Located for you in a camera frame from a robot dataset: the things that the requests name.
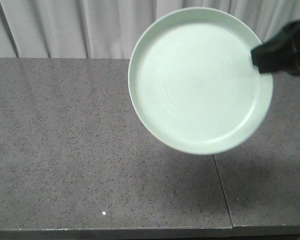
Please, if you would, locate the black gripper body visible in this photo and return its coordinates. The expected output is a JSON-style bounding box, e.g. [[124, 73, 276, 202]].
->
[[280, 20, 300, 76]]

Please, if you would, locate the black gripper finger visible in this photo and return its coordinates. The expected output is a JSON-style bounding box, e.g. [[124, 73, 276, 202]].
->
[[250, 38, 290, 74]]

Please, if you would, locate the light green round plate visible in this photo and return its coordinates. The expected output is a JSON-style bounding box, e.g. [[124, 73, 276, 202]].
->
[[128, 7, 274, 155]]

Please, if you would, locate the white pleated curtain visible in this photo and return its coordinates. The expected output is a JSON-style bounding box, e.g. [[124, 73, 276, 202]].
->
[[0, 0, 300, 59]]

